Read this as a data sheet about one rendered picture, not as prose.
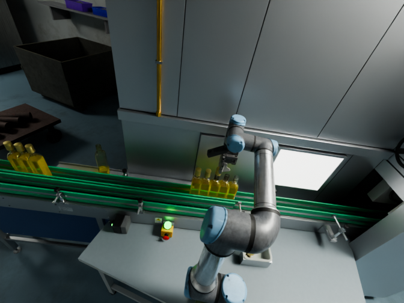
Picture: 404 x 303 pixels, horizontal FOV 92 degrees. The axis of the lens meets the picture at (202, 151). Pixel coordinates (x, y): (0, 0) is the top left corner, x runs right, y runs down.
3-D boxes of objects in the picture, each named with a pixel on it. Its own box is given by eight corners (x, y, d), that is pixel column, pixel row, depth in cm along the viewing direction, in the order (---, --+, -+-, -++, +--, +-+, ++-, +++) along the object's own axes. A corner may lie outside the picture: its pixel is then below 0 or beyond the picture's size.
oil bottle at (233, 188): (230, 199, 136) (238, 179, 123) (231, 206, 132) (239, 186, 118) (222, 198, 136) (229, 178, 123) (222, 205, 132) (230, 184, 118)
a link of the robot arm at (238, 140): (255, 143, 80) (254, 129, 89) (228, 137, 80) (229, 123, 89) (249, 157, 85) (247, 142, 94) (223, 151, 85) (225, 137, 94)
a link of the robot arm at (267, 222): (294, 257, 54) (280, 133, 85) (255, 247, 54) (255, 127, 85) (276, 264, 63) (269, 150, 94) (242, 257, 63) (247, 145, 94)
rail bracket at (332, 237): (323, 228, 141) (342, 210, 127) (333, 252, 128) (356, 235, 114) (317, 227, 141) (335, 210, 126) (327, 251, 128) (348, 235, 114)
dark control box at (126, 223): (131, 222, 127) (130, 215, 122) (127, 234, 121) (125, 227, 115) (118, 220, 126) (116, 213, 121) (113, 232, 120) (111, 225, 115)
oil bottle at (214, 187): (214, 198, 136) (220, 177, 122) (214, 204, 131) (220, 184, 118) (205, 196, 135) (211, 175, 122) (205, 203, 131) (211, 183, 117)
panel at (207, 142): (317, 189, 143) (345, 154, 121) (318, 192, 141) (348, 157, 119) (194, 171, 138) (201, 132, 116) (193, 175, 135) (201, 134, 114)
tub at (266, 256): (261, 232, 135) (265, 225, 129) (267, 267, 118) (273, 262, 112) (236, 229, 134) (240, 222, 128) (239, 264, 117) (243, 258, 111)
